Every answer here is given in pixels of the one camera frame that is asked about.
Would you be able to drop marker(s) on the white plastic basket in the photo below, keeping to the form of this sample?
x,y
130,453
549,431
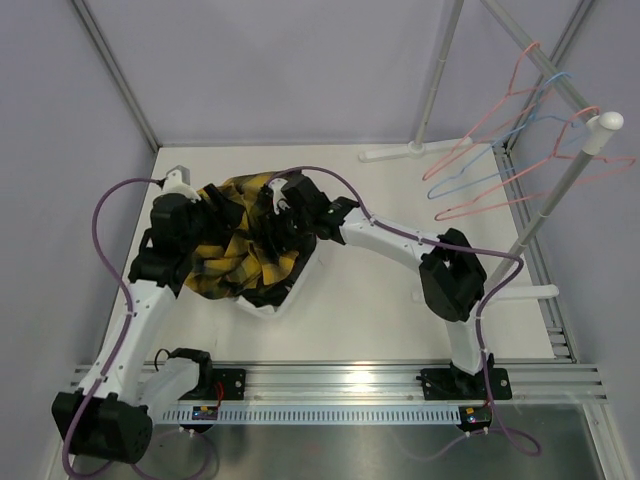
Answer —
x,y
295,295

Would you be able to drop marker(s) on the yellow plaid shirt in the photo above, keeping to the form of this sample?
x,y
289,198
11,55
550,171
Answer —
x,y
218,254

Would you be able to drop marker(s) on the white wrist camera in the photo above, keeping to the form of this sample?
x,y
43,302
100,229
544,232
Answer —
x,y
177,181
275,188

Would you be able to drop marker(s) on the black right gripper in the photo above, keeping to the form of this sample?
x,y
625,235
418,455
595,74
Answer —
x,y
275,223

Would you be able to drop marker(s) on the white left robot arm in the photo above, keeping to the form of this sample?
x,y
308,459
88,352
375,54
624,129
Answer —
x,y
111,414

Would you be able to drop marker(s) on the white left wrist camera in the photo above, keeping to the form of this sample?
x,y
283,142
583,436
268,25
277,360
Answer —
x,y
177,181

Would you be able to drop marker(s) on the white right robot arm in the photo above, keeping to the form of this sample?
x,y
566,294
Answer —
x,y
452,277

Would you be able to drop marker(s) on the white slotted cable duct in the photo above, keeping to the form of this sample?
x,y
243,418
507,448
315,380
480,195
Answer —
x,y
313,415

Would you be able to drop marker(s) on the dark green striped shirt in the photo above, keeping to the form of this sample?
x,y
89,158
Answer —
x,y
263,279

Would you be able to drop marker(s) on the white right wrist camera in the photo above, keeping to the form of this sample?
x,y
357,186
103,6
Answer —
x,y
275,188

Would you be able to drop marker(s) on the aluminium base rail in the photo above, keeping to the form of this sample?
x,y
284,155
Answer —
x,y
379,382

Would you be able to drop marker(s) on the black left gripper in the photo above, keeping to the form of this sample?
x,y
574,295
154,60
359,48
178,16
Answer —
x,y
227,216

